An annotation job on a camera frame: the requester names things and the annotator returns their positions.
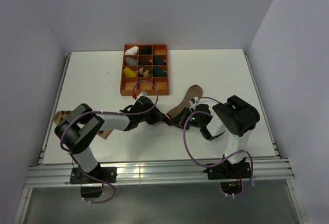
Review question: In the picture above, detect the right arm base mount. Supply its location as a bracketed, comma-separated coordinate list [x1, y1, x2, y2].
[203, 161, 251, 180]

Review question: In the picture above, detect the tan sock with maroon cuff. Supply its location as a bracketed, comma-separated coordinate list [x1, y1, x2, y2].
[165, 84, 203, 126]

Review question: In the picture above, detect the aluminium table frame rail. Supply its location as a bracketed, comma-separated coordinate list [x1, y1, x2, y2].
[24, 158, 294, 188]

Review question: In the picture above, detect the teal rolled sock lower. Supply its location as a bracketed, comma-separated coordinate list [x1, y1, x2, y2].
[153, 66, 167, 78]

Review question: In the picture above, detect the grey rolled sock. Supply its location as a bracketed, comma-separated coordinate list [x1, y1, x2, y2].
[125, 57, 138, 66]

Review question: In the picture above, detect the dark green rolled sock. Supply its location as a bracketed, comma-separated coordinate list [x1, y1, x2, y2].
[139, 45, 153, 55]

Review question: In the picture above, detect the orange wooden compartment tray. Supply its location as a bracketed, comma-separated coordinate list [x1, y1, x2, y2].
[120, 44, 169, 96]

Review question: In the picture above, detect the white rolled sock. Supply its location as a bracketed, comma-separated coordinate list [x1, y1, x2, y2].
[124, 46, 139, 55]

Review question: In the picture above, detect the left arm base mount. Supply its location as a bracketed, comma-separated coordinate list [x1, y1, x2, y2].
[69, 167, 117, 200]

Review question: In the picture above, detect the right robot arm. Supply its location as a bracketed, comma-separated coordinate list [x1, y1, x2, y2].
[169, 95, 260, 179]

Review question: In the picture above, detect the dark brown rolled sock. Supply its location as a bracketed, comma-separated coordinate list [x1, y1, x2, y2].
[138, 55, 152, 66]

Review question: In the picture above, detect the yellow rolled sock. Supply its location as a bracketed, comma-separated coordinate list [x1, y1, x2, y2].
[123, 67, 137, 78]

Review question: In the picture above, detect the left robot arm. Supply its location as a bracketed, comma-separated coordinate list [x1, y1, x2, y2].
[55, 96, 167, 182]

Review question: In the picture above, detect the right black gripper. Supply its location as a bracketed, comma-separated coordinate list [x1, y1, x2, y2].
[168, 106, 204, 129]

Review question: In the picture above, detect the teal rolled sock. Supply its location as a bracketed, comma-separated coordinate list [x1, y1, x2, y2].
[153, 55, 167, 65]
[153, 66, 167, 78]

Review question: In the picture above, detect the argyle rolled sock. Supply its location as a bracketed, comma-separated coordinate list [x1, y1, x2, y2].
[138, 66, 153, 78]

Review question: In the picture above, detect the teal rolled sock upper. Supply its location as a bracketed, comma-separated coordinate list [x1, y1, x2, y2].
[153, 55, 167, 65]

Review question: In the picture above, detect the brown argyle sock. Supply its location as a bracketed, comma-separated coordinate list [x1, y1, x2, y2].
[53, 110, 113, 140]

